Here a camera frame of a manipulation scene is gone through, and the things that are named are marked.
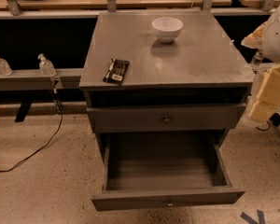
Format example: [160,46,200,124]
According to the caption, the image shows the clear bottle near cabinet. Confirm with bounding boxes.
[38,53,56,77]

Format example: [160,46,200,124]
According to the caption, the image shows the black floor cable left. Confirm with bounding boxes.
[0,87,64,175]

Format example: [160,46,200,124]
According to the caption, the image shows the clear bottle far left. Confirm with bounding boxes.
[0,58,12,76]

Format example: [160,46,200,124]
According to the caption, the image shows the black cable right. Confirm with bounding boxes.
[256,120,272,133]

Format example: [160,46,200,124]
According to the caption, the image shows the round brass drawer knob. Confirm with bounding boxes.
[163,116,172,124]

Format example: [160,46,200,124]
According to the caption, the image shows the grey metal rail shelf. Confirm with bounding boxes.
[0,68,82,91]

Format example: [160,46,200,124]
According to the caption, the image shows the clear water bottle right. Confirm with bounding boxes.
[250,50,264,72]

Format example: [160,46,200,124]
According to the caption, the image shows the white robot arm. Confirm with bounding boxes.
[241,6,280,122]

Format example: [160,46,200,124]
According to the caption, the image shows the closed grey upper drawer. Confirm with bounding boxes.
[87,104,245,133]

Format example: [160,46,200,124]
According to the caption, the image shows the open grey middle drawer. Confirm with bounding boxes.
[91,131,245,211]

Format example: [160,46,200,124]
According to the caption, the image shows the white ceramic bowl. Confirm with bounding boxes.
[152,17,184,43]

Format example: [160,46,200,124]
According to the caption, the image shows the grey wooden drawer cabinet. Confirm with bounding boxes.
[79,10,254,146]

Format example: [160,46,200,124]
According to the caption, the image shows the black rxbar chocolate wrapper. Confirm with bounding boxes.
[103,58,130,84]

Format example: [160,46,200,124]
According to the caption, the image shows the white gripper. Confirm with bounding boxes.
[241,22,280,123]

